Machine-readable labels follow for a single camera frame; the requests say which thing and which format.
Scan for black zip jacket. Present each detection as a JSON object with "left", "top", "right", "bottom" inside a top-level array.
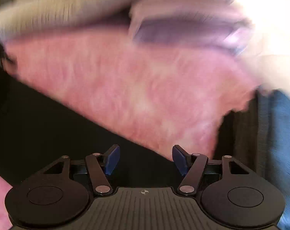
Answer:
[{"left": 0, "top": 35, "right": 263, "bottom": 187}]

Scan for pink rose bedspread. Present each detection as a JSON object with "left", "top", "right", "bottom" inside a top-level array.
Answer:
[{"left": 5, "top": 26, "right": 259, "bottom": 159}]

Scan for folded blue jeans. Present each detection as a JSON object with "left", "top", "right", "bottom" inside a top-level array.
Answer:
[{"left": 257, "top": 90, "right": 290, "bottom": 229}]

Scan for lilac pillow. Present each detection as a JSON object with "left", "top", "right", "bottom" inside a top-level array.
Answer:
[{"left": 129, "top": 0, "right": 252, "bottom": 55}]

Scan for grey striped duvet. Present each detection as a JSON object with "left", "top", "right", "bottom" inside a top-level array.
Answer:
[{"left": 0, "top": 0, "right": 235, "bottom": 41}]

